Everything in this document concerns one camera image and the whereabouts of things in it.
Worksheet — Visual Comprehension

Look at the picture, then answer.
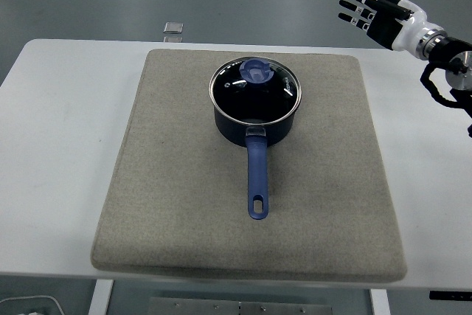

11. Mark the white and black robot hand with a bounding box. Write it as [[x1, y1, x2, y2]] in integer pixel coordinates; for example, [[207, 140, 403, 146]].
[[337, 0, 445, 52]]

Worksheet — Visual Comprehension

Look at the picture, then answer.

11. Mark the glass lid with blue knob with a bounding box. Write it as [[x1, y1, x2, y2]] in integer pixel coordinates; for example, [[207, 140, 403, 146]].
[[209, 55, 303, 125]]

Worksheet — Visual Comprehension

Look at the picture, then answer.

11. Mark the beige fabric mat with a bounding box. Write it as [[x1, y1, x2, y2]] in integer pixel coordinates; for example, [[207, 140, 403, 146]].
[[90, 48, 409, 282]]

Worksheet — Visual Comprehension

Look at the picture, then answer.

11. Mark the black flat bar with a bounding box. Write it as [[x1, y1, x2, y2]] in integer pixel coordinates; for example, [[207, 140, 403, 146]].
[[428, 290, 472, 301]]

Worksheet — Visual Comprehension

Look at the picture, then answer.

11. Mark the white table leg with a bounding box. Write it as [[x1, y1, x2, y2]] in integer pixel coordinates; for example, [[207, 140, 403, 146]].
[[88, 278, 114, 315], [369, 288, 391, 315]]

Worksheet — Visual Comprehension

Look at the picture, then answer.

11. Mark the grey metal plate with screws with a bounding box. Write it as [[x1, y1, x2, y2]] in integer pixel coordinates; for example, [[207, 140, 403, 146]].
[[148, 296, 335, 315]]

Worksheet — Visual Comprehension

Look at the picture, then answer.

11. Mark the white rounded container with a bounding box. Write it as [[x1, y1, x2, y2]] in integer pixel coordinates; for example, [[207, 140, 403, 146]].
[[0, 294, 63, 315]]

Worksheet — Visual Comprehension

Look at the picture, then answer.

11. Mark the dark pot with blue handle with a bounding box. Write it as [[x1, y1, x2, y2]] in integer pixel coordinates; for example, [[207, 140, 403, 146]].
[[210, 86, 302, 222]]

